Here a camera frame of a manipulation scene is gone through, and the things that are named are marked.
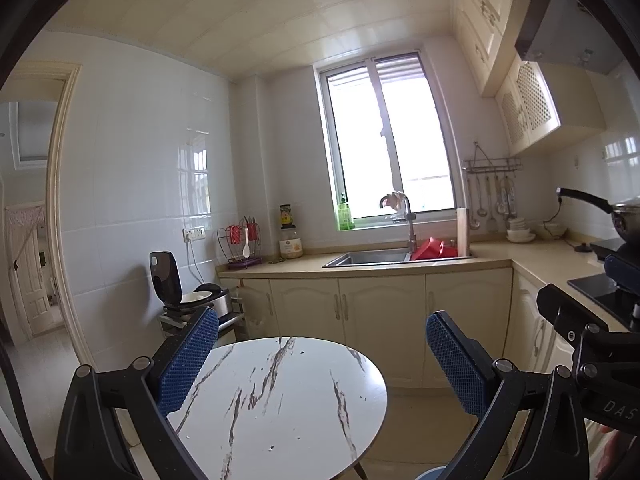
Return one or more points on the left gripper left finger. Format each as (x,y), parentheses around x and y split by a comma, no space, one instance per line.
(91,443)

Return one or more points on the hanging utensil rail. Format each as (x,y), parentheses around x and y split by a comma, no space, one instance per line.
(490,190)

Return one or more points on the white appliance shelf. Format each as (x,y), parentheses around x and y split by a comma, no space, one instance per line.
(223,317)

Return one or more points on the range hood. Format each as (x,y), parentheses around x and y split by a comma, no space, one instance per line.
(596,35)

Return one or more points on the black frying pan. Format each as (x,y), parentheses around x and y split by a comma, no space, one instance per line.
(624,215)

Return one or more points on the wooden cutting board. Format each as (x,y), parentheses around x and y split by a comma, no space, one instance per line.
(463,232)

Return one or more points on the round marble table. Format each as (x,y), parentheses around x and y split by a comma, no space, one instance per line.
(282,408)

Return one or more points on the right hand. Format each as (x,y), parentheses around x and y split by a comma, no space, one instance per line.
(620,456)

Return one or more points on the blue trash bin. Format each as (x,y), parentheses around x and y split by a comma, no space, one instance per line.
(437,473)

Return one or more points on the red basin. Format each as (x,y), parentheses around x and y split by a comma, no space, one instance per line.
(434,249)

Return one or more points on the black induction cooktop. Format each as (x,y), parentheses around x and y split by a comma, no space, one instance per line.
(617,289)

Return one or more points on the window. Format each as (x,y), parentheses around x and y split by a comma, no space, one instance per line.
(389,142)

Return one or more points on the white rice spoon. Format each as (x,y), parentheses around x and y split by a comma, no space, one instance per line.
(246,245)

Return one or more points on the upper wall cabinet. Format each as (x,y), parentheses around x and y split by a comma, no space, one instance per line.
(544,106)

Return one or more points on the stack of white bowls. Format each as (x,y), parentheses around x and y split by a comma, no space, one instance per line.
(518,231)

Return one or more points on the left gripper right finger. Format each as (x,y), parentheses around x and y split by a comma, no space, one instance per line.
(553,443)

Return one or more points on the glass jar with yellow label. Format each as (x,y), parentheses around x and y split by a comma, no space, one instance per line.
(290,243)

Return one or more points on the wall power outlet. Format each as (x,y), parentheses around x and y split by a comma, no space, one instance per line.
(193,234)

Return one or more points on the steel sink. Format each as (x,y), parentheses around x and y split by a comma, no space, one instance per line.
(384,257)

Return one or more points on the cream kitchen cabinet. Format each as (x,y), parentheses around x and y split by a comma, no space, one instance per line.
(381,311)

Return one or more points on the wire utensil rack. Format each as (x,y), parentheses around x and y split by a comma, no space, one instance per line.
(230,241)

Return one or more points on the green detergent bottle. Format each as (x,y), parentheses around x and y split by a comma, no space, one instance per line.
(344,215)

